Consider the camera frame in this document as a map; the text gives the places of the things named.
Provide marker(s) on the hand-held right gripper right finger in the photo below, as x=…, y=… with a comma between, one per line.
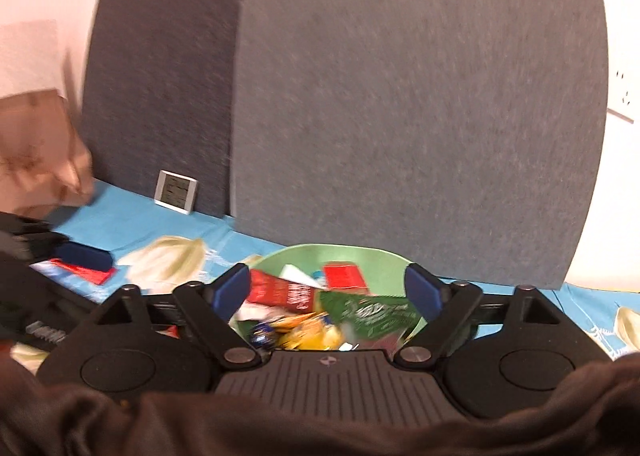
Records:
x=422, y=288

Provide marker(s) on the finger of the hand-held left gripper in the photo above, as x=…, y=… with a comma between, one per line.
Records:
x=85, y=257

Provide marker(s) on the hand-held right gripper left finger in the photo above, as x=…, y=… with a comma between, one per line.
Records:
x=232, y=288

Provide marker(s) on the red pillow snack packet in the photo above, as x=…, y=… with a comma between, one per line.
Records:
x=280, y=293

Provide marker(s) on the dark green snack packet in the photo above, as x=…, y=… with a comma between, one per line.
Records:
x=372, y=313

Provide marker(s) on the blue and white snack packet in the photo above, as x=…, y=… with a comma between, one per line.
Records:
x=295, y=275

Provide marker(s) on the small red snack packet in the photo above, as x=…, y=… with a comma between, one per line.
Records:
x=345, y=278

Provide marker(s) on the green plastic bowl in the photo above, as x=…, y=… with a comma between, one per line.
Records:
x=350, y=256

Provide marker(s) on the yellow chip bag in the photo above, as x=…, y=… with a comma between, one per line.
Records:
x=310, y=333

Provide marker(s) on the long red snack packet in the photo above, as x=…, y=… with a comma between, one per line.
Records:
x=95, y=277

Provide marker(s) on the blue foil candy ball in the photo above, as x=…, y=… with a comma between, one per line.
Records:
x=262, y=335

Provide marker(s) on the blue floral tablecloth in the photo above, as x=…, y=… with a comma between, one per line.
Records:
x=150, y=226

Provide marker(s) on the white digital clock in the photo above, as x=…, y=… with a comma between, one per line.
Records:
x=175, y=191

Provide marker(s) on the brown paper bag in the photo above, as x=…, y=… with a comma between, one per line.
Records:
x=35, y=151

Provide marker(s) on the large grey felt panel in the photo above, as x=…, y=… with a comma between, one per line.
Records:
x=415, y=111

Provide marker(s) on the dark grey felt panel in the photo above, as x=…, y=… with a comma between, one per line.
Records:
x=160, y=86

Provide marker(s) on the white wall socket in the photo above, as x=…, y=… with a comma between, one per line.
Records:
x=625, y=91

